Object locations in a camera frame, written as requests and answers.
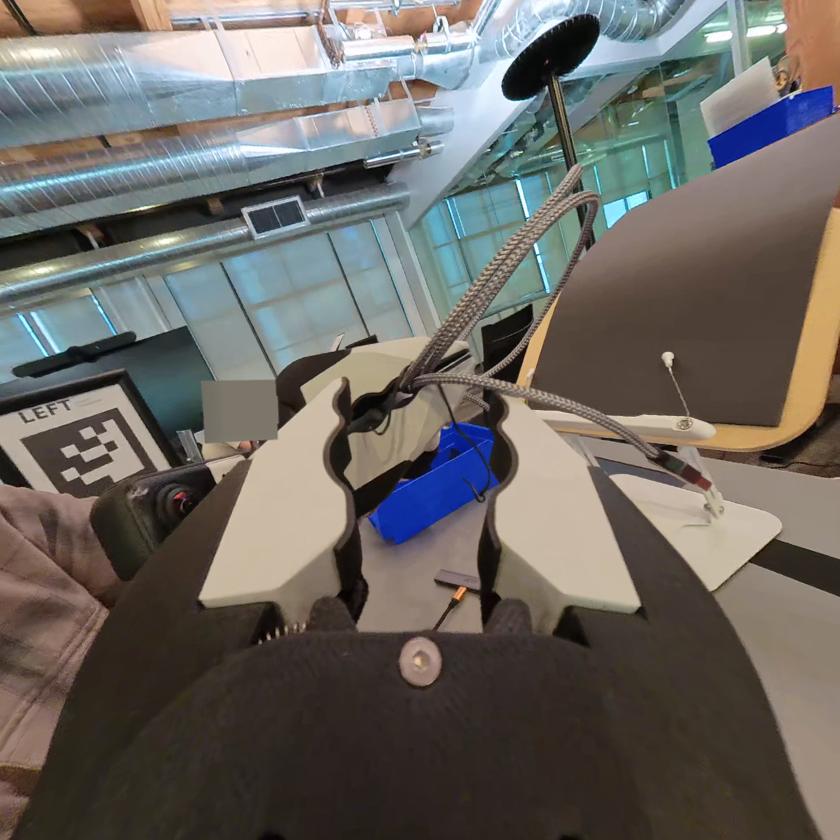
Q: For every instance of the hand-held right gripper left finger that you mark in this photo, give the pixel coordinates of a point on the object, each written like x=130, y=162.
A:
x=276, y=525

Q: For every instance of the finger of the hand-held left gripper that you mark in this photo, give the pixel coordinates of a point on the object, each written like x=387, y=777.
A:
x=427, y=427
x=394, y=361

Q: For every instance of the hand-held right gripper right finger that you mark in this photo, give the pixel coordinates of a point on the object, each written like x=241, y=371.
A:
x=565, y=525

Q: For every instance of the blue plastic bin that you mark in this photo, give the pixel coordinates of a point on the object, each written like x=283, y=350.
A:
x=427, y=505

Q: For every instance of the grey usb hub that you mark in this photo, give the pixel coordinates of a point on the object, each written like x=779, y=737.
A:
x=456, y=576

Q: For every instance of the black framed marker sign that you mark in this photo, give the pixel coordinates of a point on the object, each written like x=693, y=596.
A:
x=79, y=440

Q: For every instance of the black office chair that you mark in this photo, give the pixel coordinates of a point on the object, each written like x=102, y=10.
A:
x=505, y=339

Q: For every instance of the black monitor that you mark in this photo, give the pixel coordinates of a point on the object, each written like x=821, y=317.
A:
x=145, y=361

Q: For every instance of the black round-base pole stand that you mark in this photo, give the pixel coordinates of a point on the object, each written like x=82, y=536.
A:
x=551, y=59

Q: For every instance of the small blue desk bin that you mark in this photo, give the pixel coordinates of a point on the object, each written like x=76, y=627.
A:
x=775, y=125

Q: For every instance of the silver ceiling duct pipes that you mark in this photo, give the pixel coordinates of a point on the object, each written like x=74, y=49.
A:
x=197, y=92

